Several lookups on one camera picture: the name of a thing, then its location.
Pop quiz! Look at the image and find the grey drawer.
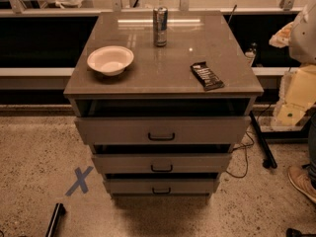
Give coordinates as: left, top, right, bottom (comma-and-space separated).
92, 153, 230, 174
75, 117, 250, 145
104, 179, 219, 196

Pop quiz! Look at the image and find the grey drawer cabinet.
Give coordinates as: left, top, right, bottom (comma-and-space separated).
63, 10, 265, 205

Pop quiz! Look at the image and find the grey top drawer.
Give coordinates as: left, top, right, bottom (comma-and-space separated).
75, 117, 250, 145

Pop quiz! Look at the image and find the grey bottom drawer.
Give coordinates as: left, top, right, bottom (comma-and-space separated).
104, 179, 219, 196

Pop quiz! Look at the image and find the black snack bar wrapper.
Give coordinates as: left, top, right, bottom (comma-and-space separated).
191, 61, 224, 91

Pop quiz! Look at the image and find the white bowl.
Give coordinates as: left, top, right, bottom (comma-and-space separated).
87, 45, 134, 76

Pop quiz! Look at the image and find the silver blue drink can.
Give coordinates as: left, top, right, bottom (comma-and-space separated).
153, 6, 168, 46

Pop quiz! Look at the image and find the blue tape cross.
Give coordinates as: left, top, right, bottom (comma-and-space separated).
65, 166, 93, 197

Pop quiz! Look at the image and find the small bottle behind cabinet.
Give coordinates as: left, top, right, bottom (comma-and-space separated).
245, 42, 258, 67

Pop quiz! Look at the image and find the black stand leg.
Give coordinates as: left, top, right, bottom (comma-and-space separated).
250, 113, 277, 169

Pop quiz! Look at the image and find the black tube lower left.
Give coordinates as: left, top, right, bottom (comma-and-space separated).
45, 203, 66, 237

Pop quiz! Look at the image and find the brown shoe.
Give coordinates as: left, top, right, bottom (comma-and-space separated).
287, 166, 316, 203

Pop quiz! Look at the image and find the black object bottom right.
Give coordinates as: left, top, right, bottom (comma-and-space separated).
286, 228, 316, 237

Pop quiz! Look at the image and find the black floor cable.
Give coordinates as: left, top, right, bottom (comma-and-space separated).
225, 102, 275, 180

